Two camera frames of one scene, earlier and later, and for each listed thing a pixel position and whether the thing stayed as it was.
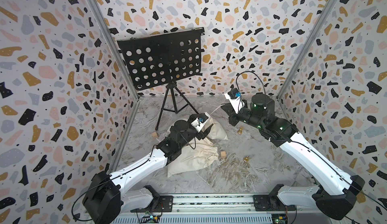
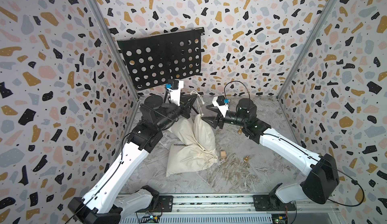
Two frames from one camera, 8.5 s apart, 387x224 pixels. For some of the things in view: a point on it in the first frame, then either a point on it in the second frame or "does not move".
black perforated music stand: x=163 y=59 does not move
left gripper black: x=202 y=135 -> x=185 y=106
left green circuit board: x=152 y=219 does not move
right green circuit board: x=279 y=218 does not move
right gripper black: x=233 y=116 -> x=221 y=119
